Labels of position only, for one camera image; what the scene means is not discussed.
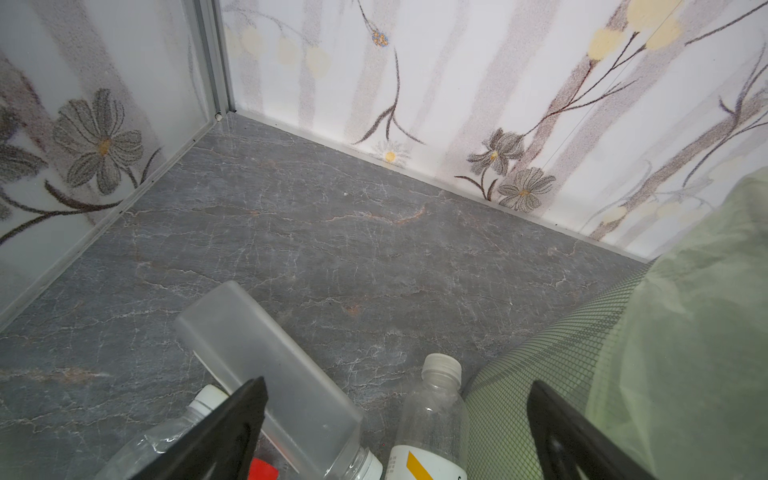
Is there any clear water bottle red cap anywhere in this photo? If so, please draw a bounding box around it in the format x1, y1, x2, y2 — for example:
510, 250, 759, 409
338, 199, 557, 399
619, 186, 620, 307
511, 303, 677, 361
92, 383, 280, 480

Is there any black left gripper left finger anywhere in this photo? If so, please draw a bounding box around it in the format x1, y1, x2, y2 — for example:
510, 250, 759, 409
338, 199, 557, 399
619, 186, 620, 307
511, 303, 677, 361
133, 377, 268, 479

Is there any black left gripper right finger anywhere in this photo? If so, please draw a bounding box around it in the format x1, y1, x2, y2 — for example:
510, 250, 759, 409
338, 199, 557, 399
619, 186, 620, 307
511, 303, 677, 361
526, 380, 652, 479

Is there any clear square plastic bottle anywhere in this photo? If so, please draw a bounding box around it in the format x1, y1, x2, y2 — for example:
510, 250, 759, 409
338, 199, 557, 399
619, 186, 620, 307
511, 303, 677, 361
176, 281, 383, 480

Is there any green plastic bin liner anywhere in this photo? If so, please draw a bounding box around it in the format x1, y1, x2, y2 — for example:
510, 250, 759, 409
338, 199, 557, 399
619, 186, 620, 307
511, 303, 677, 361
585, 170, 767, 479

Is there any white bottle yellow arrow label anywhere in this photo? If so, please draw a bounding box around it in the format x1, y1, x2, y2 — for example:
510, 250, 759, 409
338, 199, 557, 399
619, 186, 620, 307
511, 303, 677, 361
384, 353, 469, 480

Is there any green mesh waste bin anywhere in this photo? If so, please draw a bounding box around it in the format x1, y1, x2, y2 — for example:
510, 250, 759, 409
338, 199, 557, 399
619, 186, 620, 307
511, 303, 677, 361
463, 265, 650, 479

